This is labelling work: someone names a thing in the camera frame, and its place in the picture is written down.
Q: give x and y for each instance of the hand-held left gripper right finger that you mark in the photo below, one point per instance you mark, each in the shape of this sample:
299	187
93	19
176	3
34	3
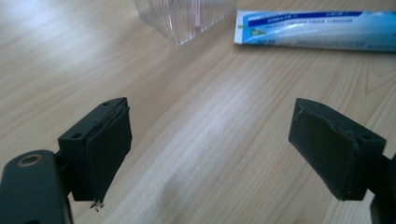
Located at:
336	149

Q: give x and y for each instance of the blue and white toothpaste tube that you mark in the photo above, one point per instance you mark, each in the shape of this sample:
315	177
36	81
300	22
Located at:
311	31

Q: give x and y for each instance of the clear plastic cup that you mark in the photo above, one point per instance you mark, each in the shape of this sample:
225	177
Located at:
174	18

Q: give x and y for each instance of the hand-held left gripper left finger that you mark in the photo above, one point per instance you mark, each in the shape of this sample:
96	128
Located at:
93	149

